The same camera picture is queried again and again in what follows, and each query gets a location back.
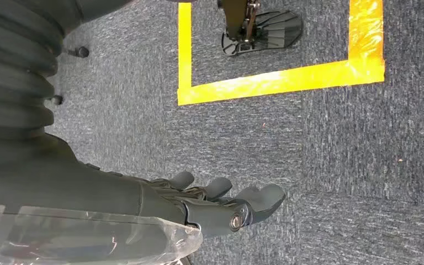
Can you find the clear plastic wrap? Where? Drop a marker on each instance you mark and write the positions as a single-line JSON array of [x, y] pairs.
[[87, 237]]

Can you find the small black stud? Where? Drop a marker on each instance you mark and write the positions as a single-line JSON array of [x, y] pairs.
[[82, 52]]

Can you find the black robot foot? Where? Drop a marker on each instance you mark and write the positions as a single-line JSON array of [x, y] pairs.
[[270, 33]]

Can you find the yellow floor tape marking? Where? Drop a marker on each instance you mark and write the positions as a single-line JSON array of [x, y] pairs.
[[270, 82]]

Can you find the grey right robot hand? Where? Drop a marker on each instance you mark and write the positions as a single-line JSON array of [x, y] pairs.
[[87, 190]]

